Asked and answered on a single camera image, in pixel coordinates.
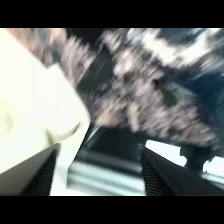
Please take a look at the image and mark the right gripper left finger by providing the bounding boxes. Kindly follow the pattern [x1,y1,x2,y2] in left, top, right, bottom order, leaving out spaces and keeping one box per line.
[0,143,62,197]

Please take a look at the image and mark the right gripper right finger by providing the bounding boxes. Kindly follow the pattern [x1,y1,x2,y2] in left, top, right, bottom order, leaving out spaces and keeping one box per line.
[137,143,224,197]

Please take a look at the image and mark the cream pants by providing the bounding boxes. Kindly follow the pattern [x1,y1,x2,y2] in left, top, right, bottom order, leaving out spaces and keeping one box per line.
[0,28,92,197]

